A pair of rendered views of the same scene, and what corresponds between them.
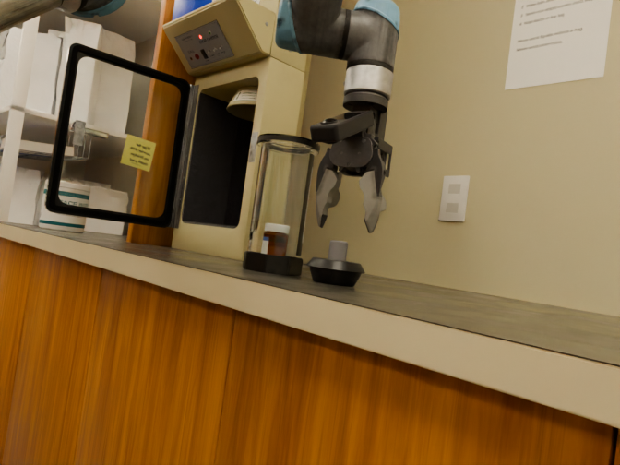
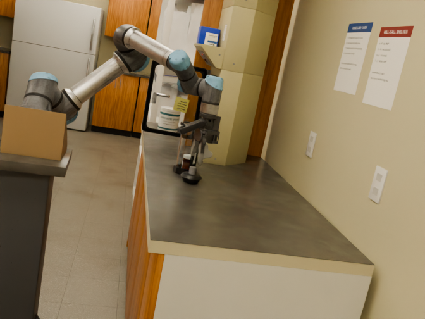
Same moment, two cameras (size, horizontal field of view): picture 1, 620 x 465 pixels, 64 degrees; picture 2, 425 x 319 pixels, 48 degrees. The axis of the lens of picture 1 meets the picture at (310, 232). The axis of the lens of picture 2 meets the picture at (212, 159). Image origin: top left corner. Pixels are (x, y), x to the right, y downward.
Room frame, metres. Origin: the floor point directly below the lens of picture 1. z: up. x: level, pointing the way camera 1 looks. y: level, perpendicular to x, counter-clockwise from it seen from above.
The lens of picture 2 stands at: (-0.82, -1.16, 1.47)
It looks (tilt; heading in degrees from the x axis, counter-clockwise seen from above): 12 degrees down; 33
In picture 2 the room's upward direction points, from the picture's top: 11 degrees clockwise
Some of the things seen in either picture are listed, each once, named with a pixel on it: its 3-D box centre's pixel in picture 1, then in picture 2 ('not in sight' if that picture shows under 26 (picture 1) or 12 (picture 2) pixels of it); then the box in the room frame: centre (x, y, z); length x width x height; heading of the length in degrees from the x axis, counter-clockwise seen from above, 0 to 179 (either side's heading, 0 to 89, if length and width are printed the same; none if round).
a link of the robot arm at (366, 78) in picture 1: (365, 88); (209, 109); (0.78, -0.06, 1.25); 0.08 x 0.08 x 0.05
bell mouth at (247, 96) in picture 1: (261, 104); not in sight; (1.29, 0.17, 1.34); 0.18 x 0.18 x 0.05
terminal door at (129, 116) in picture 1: (123, 141); (174, 100); (1.23, 0.49, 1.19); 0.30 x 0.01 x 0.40; 129
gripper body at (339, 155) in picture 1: (363, 138); (207, 128); (0.79, -0.06, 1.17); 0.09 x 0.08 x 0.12; 150
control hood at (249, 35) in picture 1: (212, 39); (207, 55); (1.19, 0.30, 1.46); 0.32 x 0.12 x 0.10; 44
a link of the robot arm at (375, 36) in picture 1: (372, 39); (212, 90); (0.78, -0.06, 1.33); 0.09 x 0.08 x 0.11; 95
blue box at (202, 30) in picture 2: (200, 8); (208, 36); (1.25, 0.35, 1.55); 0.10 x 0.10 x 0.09; 44
